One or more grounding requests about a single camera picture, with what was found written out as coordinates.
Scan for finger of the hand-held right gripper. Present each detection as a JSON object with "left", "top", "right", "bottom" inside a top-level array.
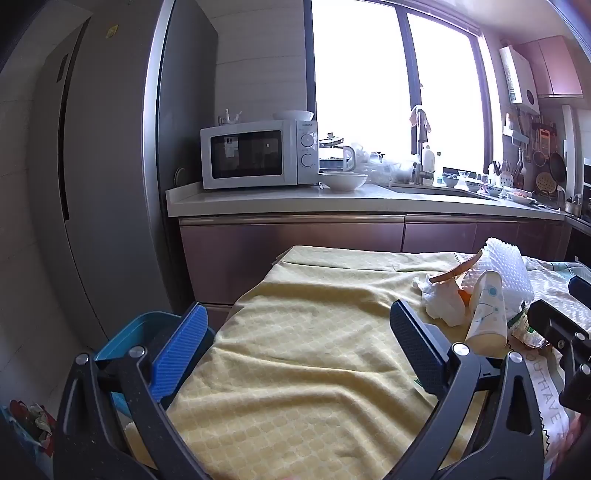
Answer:
[
  {"left": 569, "top": 275, "right": 591, "bottom": 305},
  {"left": 526, "top": 300, "right": 591, "bottom": 411}
]

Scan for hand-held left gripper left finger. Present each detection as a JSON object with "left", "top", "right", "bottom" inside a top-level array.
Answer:
[{"left": 53, "top": 302, "right": 218, "bottom": 480}]

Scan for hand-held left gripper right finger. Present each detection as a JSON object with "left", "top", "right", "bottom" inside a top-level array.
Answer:
[{"left": 389, "top": 299, "right": 546, "bottom": 480}]

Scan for white tissue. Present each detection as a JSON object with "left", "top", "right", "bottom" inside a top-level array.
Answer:
[{"left": 412, "top": 274, "right": 467, "bottom": 328}]

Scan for teal plastic bin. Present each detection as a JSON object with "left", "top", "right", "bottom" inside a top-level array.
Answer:
[{"left": 95, "top": 311, "right": 215, "bottom": 416}]

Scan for patterned paper cup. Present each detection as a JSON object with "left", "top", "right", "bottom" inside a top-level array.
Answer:
[{"left": 464, "top": 270, "right": 509, "bottom": 349}]

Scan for white foam net sleeve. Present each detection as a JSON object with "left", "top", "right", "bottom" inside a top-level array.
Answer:
[{"left": 462, "top": 237, "right": 536, "bottom": 324}]

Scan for brown peel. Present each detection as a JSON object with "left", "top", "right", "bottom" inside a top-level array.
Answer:
[{"left": 427, "top": 251, "right": 485, "bottom": 283}]

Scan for white printed cloth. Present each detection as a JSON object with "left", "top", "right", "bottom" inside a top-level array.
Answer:
[{"left": 522, "top": 256, "right": 591, "bottom": 462}]

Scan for yellow checked cloth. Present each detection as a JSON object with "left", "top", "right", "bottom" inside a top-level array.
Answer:
[{"left": 124, "top": 246, "right": 485, "bottom": 472}]

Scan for black frying pan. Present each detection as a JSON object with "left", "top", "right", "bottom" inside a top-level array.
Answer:
[{"left": 549, "top": 152, "right": 568, "bottom": 185}]

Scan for white cutlery holder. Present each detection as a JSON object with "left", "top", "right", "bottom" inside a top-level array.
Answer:
[{"left": 489, "top": 159, "right": 515, "bottom": 185}]

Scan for row of small dishes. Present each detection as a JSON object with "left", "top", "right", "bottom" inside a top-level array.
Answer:
[{"left": 441, "top": 171, "right": 536, "bottom": 204}]

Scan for steel sink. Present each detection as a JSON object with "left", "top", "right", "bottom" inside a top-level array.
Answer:
[{"left": 390, "top": 182, "right": 499, "bottom": 200}]

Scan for kitchen counter cabinet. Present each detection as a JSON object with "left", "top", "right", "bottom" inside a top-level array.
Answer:
[{"left": 166, "top": 180, "right": 573, "bottom": 319}]

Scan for red paper packet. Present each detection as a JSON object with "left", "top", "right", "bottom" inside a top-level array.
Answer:
[{"left": 9, "top": 401, "right": 51, "bottom": 457}]

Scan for wide white bowl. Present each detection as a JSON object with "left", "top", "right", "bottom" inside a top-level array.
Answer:
[{"left": 318, "top": 172, "right": 369, "bottom": 192}]

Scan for clear plastic bags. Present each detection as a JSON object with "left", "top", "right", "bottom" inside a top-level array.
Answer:
[{"left": 355, "top": 143, "right": 416, "bottom": 185}]

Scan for steel kitchen faucet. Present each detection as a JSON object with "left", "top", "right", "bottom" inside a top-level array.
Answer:
[{"left": 412, "top": 111, "right": 437, "bottom": 185}]

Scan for grey refrigerator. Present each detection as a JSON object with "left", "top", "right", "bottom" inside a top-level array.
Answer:
[{"left": 28, "top": 0, "right": 218, "bottom": 342}]

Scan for white microwave oven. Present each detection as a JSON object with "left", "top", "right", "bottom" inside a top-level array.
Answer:
[{"left": 200, "top": 119, "right": 320, "bottom": 191}]

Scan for white water heater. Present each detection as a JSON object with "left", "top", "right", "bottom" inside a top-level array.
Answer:
[{"left": 499, "top": 45, "right": 541, "bottom": 114}]

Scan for pink rag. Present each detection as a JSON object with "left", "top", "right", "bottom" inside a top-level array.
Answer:
[{"left": 409, "top": 106, "right": 432, "bottom": 134}]

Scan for dark framed window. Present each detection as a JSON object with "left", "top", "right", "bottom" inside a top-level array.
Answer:
[{"left": 311, "top": 0, "right": 492, "bottom": 171}]

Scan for wall rack with utensils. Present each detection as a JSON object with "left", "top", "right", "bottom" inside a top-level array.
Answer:
[{"left": 503, "top": 111, "right": 568, "bottom": 176}]

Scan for pink wall cabinet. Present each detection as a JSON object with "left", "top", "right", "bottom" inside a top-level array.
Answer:
[{"left": 515, "top": 36, "right": 585, "bottom": 99}]

